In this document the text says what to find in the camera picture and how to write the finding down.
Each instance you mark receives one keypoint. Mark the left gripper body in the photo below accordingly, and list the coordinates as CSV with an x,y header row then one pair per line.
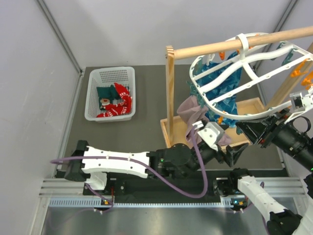
x,y
212,153

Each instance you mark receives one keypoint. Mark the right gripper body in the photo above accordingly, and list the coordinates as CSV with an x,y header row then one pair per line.
x,y
275,122

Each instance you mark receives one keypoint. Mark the white clip hanger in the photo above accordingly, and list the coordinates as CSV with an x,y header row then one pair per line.
x,y
227,107

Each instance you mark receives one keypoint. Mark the red patterned sock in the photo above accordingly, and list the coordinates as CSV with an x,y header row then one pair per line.
x,y
115,110
124,94

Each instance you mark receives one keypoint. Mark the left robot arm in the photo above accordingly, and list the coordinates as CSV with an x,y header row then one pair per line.
x,y
176,162

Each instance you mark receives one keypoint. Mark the wooden rack stand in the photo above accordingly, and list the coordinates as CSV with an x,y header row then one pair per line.
x,y
252,47

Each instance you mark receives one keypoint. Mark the mauve cloth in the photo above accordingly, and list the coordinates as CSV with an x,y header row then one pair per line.
x,y
190,112

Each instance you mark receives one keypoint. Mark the red patterned sock in basket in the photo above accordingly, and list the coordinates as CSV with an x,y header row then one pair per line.
x,y
115,110

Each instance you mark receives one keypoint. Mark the white plastic basket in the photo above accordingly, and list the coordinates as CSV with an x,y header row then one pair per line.
x,y
105,77

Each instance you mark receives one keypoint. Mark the green reindeer sock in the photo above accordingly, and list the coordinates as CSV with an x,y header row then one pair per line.
x,y
106,104

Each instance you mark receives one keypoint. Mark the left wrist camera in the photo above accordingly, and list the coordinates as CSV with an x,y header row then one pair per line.
x,y
211,133

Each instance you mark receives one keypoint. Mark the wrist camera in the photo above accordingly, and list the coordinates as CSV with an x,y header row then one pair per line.
x,y
211,133
301,102

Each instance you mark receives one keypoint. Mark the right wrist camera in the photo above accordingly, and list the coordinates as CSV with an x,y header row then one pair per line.
x,y
301,102

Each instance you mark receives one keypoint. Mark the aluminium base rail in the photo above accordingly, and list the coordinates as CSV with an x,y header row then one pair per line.
x,y
62,193

